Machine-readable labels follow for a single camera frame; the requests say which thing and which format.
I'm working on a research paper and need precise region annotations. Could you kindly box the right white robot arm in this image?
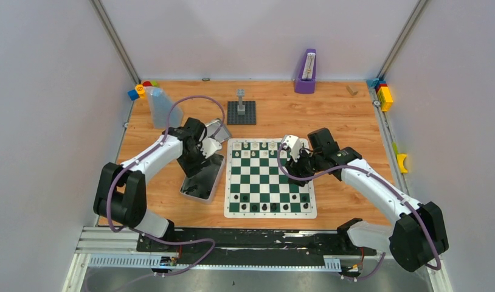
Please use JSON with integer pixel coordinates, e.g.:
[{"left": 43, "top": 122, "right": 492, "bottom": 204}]
[{"left": 277, "top": 128, "right": 449, "bottom": 272}]

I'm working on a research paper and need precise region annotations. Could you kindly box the small wooden block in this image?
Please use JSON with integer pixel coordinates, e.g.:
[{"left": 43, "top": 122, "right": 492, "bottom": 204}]
[{"left": 346, "top": 85, "right": 358, "bottom": 96}]

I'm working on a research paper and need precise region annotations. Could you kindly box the colourful toy blocks left corner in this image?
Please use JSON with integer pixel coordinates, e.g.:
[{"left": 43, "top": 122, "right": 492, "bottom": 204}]
[{"left": 128, "top": 80, "right": 159, "bottom": 101}]

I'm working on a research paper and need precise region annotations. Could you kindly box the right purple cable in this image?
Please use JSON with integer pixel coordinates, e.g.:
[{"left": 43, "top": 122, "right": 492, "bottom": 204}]
[{"left": 276, "top": 143, "right": 443, "bottom": 282}]

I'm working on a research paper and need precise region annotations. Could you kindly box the purple cable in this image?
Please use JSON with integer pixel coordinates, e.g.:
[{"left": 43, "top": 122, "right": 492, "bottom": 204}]
[
  {"left": 82, "top": 95, "right": 226, "bottom": 292},
  {"left": 276, "top": 143, "right": 443, "bottom": 282}
]

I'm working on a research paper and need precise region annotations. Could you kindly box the translucent blue plastic container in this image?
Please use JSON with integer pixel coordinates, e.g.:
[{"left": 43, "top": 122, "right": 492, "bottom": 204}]
[{"left": 145, "top": 86, "right": 183, "bottom": 129}]

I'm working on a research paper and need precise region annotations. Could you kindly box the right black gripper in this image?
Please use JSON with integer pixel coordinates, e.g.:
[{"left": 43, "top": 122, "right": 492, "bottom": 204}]
[{"left": 285, "top": 147, "right": 323, "bottom": 187}]

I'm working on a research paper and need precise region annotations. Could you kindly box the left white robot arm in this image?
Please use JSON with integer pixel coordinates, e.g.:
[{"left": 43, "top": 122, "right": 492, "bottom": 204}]
[{"left": 93, "top": 118, "right": 222, "bottom": 251}]

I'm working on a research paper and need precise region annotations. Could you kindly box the metal tin with black pieces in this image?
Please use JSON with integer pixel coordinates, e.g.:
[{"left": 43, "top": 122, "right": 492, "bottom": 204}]
[{"left": 180, "top": 154, "right": 225, "bottom": 204}]

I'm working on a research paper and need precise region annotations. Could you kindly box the metal tin lid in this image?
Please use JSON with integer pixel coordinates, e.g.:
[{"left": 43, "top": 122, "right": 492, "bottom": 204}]
[{"left": 206, "top": 119, "right": 232, "bottom": 143}]

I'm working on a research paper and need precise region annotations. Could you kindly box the grey lego tower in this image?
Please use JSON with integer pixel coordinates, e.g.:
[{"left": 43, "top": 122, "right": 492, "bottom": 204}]
[{"left": 237, "top": 89, "right": 246, "bottom": 115}]

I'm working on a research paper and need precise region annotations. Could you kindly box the dark grey lego baseplate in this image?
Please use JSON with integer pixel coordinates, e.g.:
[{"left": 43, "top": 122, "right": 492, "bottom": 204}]
[{"left": 227, "top": 101, "right": 257, "bottom": 125}]

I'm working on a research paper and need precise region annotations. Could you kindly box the yellow curved toy piece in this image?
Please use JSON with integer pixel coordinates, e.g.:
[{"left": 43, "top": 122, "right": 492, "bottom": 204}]
[{"left": 396, "top": 153, "right": 408, "bottom": 173}]

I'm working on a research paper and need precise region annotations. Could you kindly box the green white chess mat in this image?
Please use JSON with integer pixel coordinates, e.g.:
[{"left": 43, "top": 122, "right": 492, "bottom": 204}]
[{"left": 224, "top": 138, "right": 317, "bottom": 219}]

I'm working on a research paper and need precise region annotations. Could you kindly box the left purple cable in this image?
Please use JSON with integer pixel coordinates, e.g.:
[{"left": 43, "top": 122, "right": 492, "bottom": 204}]
[{"left": 82, "top": 95, "right": 226, "bottom": 292}]

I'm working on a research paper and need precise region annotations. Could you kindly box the purple metronome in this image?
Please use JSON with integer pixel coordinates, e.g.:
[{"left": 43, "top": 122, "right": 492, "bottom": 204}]
[{"left": 294, "top": 49, "right": 317, "bottom": 94}]

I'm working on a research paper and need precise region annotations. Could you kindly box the yellow toy block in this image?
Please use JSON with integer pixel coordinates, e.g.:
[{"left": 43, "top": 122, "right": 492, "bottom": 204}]
[{"left": 377, "top": 86, "right": 393, "bottom": 112}]

